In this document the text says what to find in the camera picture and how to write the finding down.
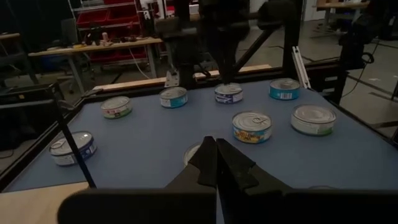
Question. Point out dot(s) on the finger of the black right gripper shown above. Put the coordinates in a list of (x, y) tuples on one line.
[(232, 56), (221, 56)]

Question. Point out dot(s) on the red storage bin rack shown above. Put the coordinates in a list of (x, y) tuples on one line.
[(105, 17)]

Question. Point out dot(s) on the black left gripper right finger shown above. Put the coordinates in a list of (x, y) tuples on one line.
[(233, 165)]

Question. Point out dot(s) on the blue table mat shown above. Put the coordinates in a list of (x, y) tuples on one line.
[(149, 140)]

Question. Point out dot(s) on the dark blue label tuna can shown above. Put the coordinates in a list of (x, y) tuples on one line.
[(87, 146), (189, 154), (228, 95)]

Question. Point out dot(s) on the teal label tuna can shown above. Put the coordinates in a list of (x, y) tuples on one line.
[(284, 90), (173, 98)]

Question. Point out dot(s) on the large green label tuna can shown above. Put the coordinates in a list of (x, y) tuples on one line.
[(313, 119)]

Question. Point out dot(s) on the white metal bracket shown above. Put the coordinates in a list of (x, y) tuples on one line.
[(172, 80)]

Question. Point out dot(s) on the wooden desk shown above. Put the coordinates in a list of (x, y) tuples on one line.
[(342, 4)]

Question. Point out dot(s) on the wooden shelf with black frame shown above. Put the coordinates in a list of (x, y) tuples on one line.
[(31, 202)]

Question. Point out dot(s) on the green white label tuna can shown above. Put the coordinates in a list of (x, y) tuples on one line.
[(116, 107)]

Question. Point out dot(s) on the wooden workbench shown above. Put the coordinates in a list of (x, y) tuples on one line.
[(93, 47)]

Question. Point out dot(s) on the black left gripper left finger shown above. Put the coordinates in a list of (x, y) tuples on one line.
[(205, 168)]

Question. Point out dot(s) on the aluminium strut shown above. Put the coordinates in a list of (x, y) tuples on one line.
[(301, 68)]

